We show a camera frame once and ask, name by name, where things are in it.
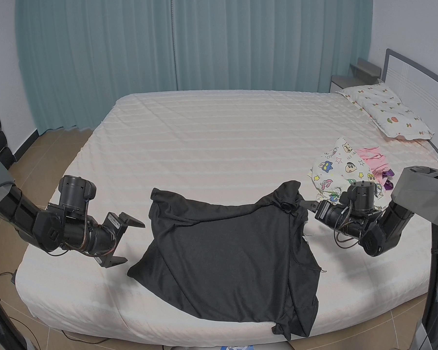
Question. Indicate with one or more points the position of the white printed garment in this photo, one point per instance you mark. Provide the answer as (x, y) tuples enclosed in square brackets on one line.
[(335, 173)]

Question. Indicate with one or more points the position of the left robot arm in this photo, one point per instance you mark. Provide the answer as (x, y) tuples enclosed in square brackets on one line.
[(22, 213)]

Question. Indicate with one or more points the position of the bed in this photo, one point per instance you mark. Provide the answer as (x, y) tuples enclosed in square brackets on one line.
[(204, 140)]

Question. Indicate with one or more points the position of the white printed pillow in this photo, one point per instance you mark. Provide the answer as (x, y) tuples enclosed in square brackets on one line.
[(387, 111)]

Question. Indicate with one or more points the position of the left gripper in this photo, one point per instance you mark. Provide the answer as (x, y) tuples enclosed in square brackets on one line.
[(91, 237)]

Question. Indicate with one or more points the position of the black T-shirt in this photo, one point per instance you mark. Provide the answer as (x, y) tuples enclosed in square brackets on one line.
[(222, 250)]

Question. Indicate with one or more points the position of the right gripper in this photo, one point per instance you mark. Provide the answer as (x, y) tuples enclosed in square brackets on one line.
[(334, 215)]

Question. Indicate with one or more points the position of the pink garment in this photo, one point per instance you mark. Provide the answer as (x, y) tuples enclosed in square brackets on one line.
[(374, 160)]

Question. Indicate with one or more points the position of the grey bedside table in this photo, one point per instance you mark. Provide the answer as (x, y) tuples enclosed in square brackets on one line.
[(365, 69)]

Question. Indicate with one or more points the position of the blue-green curtain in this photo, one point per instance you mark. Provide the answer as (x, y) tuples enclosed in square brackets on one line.
[(131, 42)]

